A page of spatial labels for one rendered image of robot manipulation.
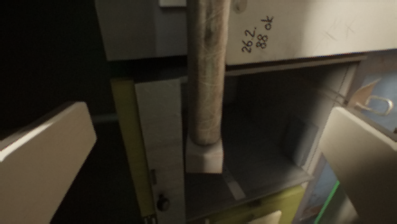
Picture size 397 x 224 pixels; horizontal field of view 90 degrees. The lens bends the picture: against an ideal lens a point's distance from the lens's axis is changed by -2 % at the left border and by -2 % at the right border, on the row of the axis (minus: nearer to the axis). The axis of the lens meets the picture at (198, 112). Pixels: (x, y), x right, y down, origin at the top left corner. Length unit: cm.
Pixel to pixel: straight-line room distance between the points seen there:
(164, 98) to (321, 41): 27
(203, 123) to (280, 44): 19
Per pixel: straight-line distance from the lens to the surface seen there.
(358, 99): 70
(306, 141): 83
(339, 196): 111
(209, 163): 17
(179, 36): 37
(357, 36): 42
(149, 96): 37
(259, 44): 29
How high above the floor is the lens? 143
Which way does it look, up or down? 17 degrees down
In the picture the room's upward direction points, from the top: 100 degrees counter-clockwise
